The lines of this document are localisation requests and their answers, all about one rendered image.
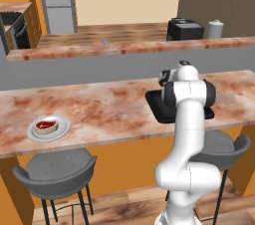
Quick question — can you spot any black tray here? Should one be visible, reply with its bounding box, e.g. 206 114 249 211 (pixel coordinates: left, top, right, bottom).
144 89 215 124

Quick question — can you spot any grey plate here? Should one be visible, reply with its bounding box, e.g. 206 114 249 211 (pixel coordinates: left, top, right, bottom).
26 114 72 143

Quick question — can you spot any red steak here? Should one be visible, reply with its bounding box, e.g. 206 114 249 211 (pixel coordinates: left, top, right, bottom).
34 118 59 135

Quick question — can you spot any black toaster oven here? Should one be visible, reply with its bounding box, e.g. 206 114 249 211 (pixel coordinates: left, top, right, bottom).
165 17 205 42

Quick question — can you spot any grey bar stool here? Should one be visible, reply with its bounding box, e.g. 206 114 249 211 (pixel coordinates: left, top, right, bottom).
12 147 99 225
164 128 252 225

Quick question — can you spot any white jar with lid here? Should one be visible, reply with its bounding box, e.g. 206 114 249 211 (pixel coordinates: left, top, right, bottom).
206 19 225 40

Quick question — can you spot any grey fridge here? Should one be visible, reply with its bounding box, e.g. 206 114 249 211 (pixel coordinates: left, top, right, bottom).
36 0 79 35

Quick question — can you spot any black stove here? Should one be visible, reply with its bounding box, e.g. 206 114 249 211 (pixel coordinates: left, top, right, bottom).
0 10 32 50

